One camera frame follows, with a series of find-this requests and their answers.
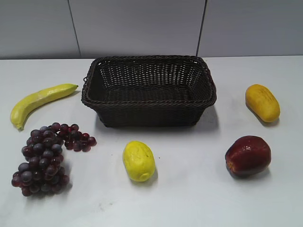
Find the yellow banana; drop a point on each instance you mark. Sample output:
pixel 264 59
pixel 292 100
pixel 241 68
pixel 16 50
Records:
pixel 28 104

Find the black wicker basket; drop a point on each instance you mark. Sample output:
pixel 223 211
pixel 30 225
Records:
pixel 149 91

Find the yellow lemon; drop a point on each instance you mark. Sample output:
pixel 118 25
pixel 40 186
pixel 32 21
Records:
pixel 139 161

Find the red apple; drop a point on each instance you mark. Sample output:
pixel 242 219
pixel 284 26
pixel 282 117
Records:
pixel 247 156

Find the orange mango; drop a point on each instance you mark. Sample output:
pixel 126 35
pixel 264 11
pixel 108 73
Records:
pixel 262 102

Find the purple grape bunch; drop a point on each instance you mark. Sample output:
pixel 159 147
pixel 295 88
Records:
pixel 43 170

